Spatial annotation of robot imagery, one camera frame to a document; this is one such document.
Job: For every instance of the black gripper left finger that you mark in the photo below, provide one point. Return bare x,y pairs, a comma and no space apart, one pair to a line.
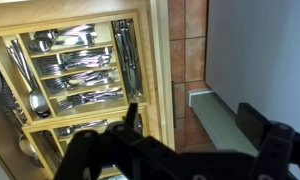
90,153

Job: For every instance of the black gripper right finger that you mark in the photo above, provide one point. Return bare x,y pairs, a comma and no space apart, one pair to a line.
273,143

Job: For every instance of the small steel spoon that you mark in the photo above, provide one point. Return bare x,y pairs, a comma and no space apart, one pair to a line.
80,126

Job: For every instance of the pale baseboard ledge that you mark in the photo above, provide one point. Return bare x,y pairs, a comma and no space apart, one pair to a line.
216,123

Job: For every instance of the large steel serving spoon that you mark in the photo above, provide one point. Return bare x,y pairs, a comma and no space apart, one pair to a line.
38,101
15,61

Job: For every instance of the steel table knife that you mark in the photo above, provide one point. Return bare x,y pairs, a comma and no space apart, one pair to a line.
120,50
134,66

